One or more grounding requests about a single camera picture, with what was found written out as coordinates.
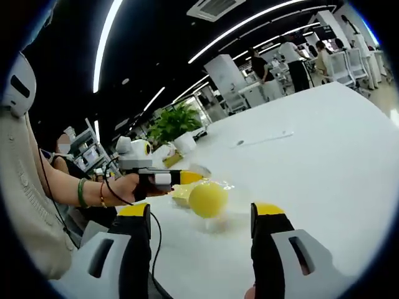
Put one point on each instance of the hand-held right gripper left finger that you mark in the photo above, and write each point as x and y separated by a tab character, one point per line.
103	264

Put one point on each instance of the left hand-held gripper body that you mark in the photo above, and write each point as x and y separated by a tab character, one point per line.
134	155

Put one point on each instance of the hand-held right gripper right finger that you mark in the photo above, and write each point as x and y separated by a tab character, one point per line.
280	264

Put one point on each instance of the yellow rectangular silicone block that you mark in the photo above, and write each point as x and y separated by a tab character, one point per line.
180	196

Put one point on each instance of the yellow round silicone block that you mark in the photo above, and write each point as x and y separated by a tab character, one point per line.
207	199

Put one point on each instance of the person's left hand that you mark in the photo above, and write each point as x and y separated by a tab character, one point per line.
123	190

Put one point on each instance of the person's right hand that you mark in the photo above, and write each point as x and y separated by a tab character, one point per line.
251	292

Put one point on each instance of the yellow tissue box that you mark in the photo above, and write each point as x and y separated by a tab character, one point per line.
173	159

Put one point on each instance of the small yellow sponge in wrap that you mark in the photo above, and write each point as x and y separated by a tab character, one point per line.
230	187

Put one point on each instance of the white storage shelf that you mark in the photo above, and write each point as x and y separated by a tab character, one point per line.
90	149

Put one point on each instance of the small black clip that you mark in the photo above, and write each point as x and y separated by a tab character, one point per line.
201	134

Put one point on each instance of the green potted plant white pot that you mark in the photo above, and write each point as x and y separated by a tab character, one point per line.
176	124

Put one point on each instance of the green bangle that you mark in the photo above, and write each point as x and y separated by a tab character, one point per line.
82	193

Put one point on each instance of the white paper sheet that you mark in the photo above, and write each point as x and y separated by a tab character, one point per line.
265	139

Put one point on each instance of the beige knitted vest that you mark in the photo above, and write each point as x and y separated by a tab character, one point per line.
28	218

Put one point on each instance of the long ceiling strip light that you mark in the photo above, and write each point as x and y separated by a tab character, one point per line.
106	40
243	29

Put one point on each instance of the white worn chest device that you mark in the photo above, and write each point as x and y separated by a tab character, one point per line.
17	84

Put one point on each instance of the ceiling air conditioner vent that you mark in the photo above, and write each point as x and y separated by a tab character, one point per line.
215	9

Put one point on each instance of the white office chair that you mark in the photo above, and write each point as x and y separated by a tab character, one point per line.
361	65
343	68

